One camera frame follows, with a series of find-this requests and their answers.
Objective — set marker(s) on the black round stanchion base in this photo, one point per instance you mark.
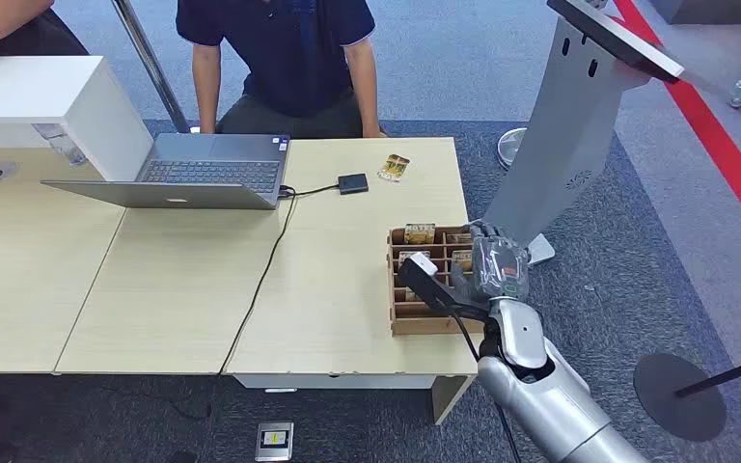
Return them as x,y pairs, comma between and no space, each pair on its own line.
677,399

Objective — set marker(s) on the wooden card holder box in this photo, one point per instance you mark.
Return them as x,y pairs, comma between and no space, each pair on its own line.
425,319

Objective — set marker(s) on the small grey desk puck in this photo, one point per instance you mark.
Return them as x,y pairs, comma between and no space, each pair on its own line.
4,170

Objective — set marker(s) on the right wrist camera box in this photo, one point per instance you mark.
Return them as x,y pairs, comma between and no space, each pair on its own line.
423,273

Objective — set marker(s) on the wooden desk leg panel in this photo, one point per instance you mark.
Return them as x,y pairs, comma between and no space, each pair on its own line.
450,396

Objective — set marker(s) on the grey open laptop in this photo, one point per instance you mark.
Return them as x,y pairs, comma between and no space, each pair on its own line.
211,172

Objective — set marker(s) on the small black card reader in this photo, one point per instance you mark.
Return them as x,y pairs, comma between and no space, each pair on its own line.
352,184

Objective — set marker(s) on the black stanchion pole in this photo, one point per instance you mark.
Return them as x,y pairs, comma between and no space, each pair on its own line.
728,374

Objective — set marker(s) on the round silver floor base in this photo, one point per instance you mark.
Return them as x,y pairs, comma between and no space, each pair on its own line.
510,148

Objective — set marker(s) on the slanted metal pole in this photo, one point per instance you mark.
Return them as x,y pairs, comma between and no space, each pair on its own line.
153,70

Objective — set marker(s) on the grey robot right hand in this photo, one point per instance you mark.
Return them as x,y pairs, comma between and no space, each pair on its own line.
499,268

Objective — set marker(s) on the person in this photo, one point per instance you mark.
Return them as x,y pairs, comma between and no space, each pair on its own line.
294,57
6,25

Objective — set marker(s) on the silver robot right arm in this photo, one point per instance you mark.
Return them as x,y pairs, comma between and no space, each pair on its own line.
556,409

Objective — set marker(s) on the clear plastic holder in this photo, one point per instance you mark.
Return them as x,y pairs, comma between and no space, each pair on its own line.
60,144

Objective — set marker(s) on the red barrier belt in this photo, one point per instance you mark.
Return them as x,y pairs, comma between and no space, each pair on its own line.
722,147

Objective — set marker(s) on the black kiosk screen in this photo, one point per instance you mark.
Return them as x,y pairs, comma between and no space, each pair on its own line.
620,38

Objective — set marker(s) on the white counter box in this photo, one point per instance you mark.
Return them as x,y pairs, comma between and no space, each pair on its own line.
44,96

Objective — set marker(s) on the silver kiosk stand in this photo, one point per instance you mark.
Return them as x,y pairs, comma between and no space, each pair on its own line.
562,147

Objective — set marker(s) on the metal floor socket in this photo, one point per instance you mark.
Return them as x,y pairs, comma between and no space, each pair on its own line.
274,442

